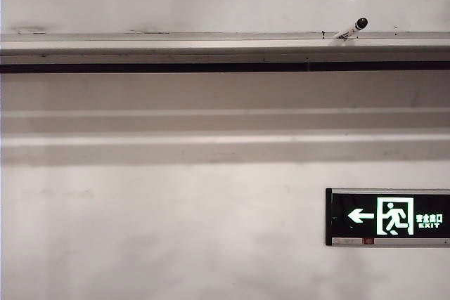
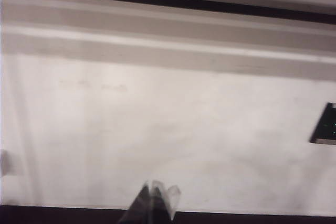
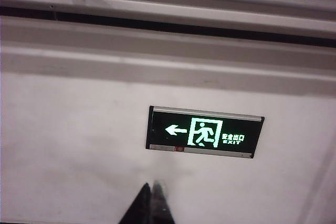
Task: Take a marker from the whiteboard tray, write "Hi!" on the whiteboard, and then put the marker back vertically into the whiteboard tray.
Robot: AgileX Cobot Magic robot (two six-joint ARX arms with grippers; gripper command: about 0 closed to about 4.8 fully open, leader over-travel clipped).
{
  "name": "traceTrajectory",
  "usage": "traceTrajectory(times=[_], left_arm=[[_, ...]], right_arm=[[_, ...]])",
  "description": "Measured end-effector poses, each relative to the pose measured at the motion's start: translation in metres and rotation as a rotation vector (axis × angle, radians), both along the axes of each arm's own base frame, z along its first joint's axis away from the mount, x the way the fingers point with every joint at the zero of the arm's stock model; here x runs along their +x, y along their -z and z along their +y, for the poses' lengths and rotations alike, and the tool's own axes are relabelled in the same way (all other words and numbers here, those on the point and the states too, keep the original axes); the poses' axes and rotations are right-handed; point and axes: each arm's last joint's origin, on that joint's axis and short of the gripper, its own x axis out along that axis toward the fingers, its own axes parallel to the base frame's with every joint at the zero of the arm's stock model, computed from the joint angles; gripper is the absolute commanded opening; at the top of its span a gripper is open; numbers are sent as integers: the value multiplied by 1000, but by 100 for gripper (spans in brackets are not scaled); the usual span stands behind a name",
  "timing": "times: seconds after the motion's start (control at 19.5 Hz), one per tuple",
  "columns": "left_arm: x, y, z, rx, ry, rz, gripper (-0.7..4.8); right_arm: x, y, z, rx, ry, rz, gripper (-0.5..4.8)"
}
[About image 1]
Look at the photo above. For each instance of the white whiteboard marker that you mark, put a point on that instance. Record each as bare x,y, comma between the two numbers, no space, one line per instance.
346,33

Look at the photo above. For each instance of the aluminium whiteboard tray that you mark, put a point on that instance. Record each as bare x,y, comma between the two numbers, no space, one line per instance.
211,50

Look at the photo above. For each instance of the green exit sign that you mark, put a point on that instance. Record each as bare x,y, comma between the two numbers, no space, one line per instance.
386,215

